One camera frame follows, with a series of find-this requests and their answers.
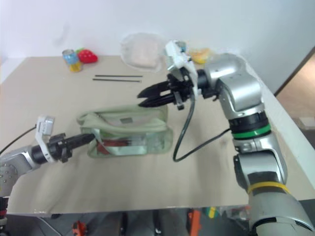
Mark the green clear zip pouch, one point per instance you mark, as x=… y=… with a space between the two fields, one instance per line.
x=137 y=137

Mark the yellow bread toy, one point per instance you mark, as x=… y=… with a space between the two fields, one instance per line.
x=200 y=56

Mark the orange black tool under table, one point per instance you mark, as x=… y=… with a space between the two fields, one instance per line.
x=194 y=221

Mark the orange toy under table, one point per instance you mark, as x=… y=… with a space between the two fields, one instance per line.
x=78 y=227

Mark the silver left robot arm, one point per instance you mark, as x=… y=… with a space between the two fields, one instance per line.
x=17 y=159

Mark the red strawberry plush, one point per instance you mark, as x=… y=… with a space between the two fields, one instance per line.
x=87 y=56

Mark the red item inside pouch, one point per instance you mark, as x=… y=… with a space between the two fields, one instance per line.
x=110 y=145

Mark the clear bag with white contents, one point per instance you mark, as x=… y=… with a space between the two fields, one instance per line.
x=142 y=51

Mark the white box on floor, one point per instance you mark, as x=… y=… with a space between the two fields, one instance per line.
x=307 y=123

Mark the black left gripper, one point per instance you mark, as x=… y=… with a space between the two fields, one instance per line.
x=59 y=146

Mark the small printed tin can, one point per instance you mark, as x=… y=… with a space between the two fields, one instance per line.
x=69 y=57

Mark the green yellow item under table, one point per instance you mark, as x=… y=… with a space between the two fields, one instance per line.
x=212 y=212

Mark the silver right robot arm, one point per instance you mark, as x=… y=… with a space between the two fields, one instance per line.
x=248 y=103

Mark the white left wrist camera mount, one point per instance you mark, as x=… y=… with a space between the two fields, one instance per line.
x=44 y=124

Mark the thin black stick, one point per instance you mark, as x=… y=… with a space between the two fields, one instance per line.
x=115 y=79
x=118 y=76

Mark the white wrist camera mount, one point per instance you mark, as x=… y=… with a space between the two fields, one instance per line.
x=178 y=57
x=44 y=124

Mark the small yellow cup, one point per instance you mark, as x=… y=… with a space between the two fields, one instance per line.
x=75 y=67

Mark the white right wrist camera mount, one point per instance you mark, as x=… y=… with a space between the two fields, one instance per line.
x=178 y=57

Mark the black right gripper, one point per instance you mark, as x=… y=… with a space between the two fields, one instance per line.
x=180 y=86

